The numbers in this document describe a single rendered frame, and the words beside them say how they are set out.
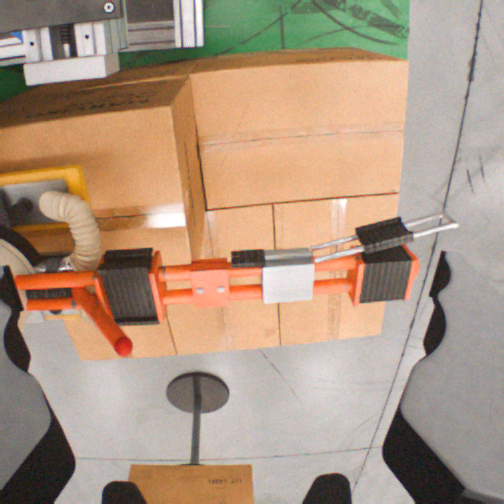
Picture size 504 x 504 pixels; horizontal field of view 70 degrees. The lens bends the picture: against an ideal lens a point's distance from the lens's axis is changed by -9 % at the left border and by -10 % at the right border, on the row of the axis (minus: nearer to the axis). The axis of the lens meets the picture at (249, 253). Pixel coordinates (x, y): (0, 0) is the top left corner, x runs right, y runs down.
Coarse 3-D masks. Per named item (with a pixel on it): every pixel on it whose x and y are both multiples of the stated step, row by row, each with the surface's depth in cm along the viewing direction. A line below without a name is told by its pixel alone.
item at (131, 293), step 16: (112, 256) 52; (128, 256) 52; (144, 256) 53; (160, 256) 55; (96, 272) 51; (112, 272) 50; (128, 272) 50; (144, 272) 51; (96, 288) 51; (112, 288) 52; (128, 288) 52; (144, 288) 52; (160, 288) 53; (112, 304) 53; (128, 304) 54; (144, 304) 54; (160, 304) 53; (128, 320) 55; (144, 320) 55; (160, 320) 54
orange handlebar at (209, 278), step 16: (352, 256) 53; (416, 256) 54; (64, 272) 53; (80, 272) 53; (160, 272) 52; (176, 272) 52; (192, 272) 52; (208, 272) 52; (224, 272) 52; (240, 272) 53; (256, 272) 53; (416, 272) 54; (32, 288) 52; (192, 288) 53; (208, 288) 53; (224, 288) 53; (240, 288) 55; (256, 288) 55; (320, 288) 55; (336, 288) 55; (352, 288) 55; (32, 304) 54; (48, 304) 54; (64, 304) 54; (208, 304) 55; (224, 304) 55
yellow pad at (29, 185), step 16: (0, 176) 56; (16, 176) 56; (32, 176) 56; (48, 176) 56; (64, 176) 56; (80, 176) 57; (0, 192) 56; (16, 192) 57; (32, 192) 57; (64, 192) 57; (80, 192) 58; (16, 208) 55; (32, 208) 58; (16, 224) 59; (32, 224) 60; (48, 224) 60; (64, 224) 61
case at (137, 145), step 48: (48, 96) 94; (96, 96) 83; (144, 96) 76; (192, 96) 101; (0, 144) 65; (48, 144) 66; (96, 144) 67; (144, 144) 68; (192, 144) 95; (96, 192) 72; (144, 192) 72; (192, 192) 89; (48, 240) 76; (144, 240) 78; (192, 240) 83
